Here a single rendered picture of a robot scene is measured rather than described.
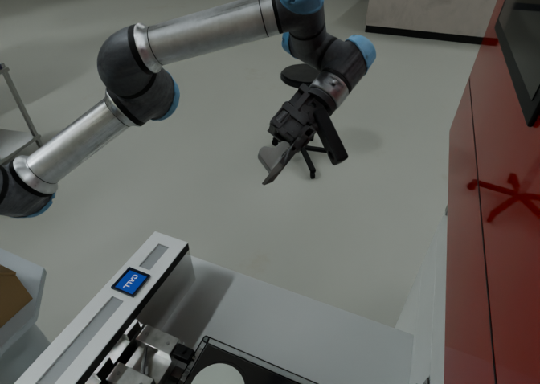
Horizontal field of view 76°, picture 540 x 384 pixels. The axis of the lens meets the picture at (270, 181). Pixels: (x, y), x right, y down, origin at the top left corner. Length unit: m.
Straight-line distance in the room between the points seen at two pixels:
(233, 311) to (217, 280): 0.10
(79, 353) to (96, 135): 0.46
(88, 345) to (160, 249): 0.23
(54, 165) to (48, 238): 1.58
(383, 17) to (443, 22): 0.86
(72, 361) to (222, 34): 0.64
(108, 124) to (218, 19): 0.37
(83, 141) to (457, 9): 5.66
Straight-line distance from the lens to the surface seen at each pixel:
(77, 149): 0.93
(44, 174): 0.97
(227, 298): 0.90
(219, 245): 2.11
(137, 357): 0.80
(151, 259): 0.84
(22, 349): 1.17
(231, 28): 0.69
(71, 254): 2.34
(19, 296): 1.04
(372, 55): 0.78
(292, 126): 0.68
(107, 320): 0.77
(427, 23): 6.14
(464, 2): 6.08
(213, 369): 0.74
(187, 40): 0.71
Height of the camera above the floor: 1.57
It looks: 38 degrees down
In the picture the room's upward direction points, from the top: straight up
